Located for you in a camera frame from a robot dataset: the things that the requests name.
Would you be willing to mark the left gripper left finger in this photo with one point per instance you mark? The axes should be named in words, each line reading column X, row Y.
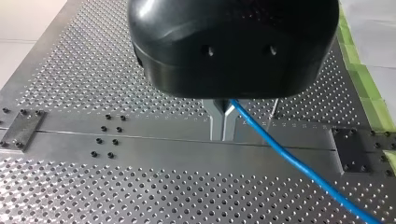
column 215, row 121

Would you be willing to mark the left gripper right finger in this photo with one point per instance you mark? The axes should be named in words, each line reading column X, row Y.
column 229, row 124

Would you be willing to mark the metal post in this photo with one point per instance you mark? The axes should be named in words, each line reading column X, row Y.
column 274, row 109

